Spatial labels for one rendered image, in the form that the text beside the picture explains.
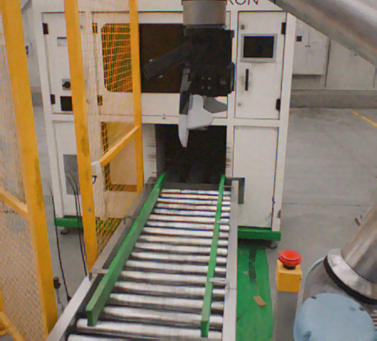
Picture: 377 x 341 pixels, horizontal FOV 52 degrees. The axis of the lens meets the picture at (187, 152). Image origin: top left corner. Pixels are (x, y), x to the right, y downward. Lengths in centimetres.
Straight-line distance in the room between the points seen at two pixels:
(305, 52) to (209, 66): 861
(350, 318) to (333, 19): 44
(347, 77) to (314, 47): 113
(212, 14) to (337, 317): 52
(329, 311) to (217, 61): 45
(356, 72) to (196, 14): 929
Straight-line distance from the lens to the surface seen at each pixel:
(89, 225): 209
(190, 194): 285
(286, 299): 130
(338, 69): 977
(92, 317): 171
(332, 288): 75
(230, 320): 168
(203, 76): 69
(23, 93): 145
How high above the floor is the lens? 168
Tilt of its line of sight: 17 degrees down
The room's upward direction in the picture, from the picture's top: straight up
